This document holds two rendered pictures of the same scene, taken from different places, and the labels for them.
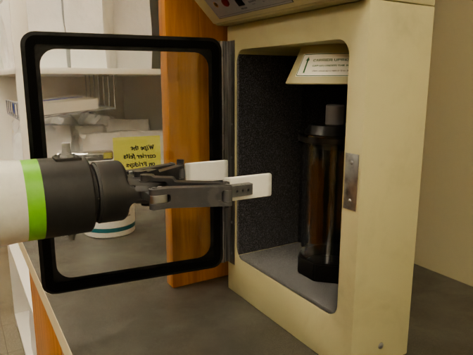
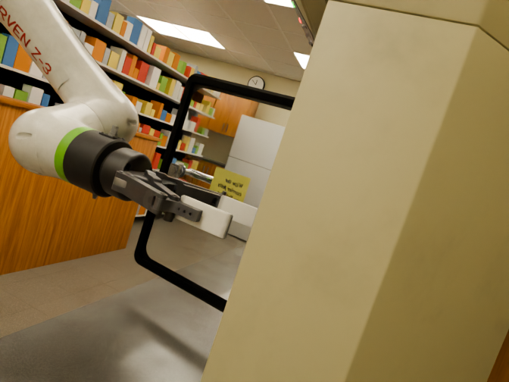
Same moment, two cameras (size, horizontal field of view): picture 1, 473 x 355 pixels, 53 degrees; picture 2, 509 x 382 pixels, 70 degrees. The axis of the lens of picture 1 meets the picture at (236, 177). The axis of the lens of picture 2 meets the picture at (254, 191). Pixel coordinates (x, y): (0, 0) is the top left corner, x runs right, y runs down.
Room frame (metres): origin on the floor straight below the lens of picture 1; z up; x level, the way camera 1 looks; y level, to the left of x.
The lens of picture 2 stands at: (0.34, -0.37, 1.28)
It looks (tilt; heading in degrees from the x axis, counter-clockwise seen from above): 5 degrees down; 48
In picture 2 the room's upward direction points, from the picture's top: 18 degrees clockwise
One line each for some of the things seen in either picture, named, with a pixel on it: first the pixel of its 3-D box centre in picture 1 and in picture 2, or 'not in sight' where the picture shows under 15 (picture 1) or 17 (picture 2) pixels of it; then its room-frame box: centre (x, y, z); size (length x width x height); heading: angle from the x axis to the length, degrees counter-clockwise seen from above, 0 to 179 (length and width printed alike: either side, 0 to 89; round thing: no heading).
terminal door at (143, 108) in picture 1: (134, 163); (222, 193); (0.75, 0.17, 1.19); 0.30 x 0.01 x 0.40; 113
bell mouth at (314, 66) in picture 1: (345, 65); not in sight; (0.72, -0.16, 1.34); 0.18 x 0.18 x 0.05
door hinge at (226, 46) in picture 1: (227, 157); not in sight; (0.81, 0.02, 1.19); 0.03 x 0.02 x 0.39; 31
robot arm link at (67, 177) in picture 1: (66, 192); (103, 161); (0.54, 0.20, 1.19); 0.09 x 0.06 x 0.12; 30
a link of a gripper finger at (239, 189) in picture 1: (237, 191); (177, 208); (0.56, 0.00, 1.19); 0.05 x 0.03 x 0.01; 120
